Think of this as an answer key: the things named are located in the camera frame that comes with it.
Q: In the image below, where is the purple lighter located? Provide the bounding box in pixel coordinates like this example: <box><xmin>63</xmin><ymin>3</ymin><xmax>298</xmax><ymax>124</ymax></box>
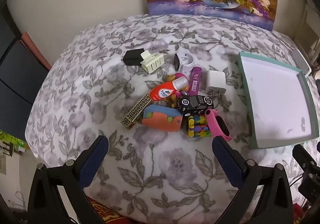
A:
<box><xmin>188</xmin><ymin>67</ymin><xmax>202</xmax><ymax>96</ymax></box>

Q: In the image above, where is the orange white bottle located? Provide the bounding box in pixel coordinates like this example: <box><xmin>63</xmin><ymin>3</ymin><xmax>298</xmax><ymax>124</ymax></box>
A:
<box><xmin>150</xmin><ymin>76</ymin><xmax>189</xmax><ymax>101</ymax></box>

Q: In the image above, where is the teal white box lid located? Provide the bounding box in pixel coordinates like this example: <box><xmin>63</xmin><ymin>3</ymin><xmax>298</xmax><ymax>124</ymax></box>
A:
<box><xmin>238</xmin><ymin>52</ymin><xmax>319</xmax><ymax>149</ymax></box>

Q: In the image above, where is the dark cabinet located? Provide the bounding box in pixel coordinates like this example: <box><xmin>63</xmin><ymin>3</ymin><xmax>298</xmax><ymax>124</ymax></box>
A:
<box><xmin>0</xmin><ymin>16</ymin><xmax>48</xmax><ymax>141</ymax></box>

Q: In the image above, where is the pink brown small toy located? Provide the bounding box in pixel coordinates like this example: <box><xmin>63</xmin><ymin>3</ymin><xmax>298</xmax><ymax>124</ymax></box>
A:
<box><xmin>163</xmin><ymin>72</ymin><xmax>190</xmax><ymax>108</ymax></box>

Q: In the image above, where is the red patterned mat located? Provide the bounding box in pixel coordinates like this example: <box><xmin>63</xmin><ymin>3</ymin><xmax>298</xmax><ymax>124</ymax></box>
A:
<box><xmin>87</xmin><ymin>197</ymin><xmax>135</xmax><ymax>224</ymax></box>

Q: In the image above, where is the white wall charger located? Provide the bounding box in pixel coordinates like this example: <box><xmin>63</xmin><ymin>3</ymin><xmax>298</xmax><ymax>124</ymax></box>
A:
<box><xmin>206</xmin><ymin>70</ymin><xmax>226</xmax><ymax>97</ymax></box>

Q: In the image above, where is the black toy car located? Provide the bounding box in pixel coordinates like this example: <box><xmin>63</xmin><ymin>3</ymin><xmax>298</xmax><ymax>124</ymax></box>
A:
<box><xmin>177</xmin><ymin>95</ymin><xmax>214</xmax><ymax>117</ymax></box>

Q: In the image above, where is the gold patterned lighter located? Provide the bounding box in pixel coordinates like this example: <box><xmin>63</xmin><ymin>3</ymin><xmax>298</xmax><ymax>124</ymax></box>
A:
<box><xmin>121</xmin><ymin>94</ymin><xmax>152</xmax><ymax>129</ymax></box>

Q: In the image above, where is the cream building model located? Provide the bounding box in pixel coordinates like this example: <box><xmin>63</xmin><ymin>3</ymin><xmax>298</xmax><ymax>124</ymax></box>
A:
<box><xmin>140</xmin><ymin>50</ymin><xmax>165</xmax><ymax>74</ymax></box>

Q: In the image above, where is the colourful fidget cube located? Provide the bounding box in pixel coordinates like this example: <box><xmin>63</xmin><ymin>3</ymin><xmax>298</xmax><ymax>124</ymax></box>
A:
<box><xmin>187</xmin><ymin>115</ymin><xmax>212</xmax><ymax>138</ymax></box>

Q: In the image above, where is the floral grey tablecloth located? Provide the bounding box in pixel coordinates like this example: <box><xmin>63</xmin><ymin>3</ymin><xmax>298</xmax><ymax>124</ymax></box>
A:
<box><xmin>24</xmin><ymin>13</ymin><xmax>320</xmax><ymax>224</ymax></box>

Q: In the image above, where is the white round smartwatch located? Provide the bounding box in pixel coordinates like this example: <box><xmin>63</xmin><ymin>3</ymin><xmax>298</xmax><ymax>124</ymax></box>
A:
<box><xmin>174</xmin><ymin>52</ymin><xmax>195</xmax><ymax>73</ymax></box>

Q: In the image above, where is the black rectangular box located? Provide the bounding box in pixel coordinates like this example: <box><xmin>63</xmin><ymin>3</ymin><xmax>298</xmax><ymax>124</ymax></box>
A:
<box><xmin>123</xmin><ymin>48</ymin><xmax>145</xmax><ymax>66</ymax></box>

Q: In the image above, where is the pink fitness band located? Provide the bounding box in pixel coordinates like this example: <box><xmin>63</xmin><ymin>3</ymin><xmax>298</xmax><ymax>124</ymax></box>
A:
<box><xmin>204</xmin><ymin>108</ymin><xmax>232</xmax><ymax>142</ymax></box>

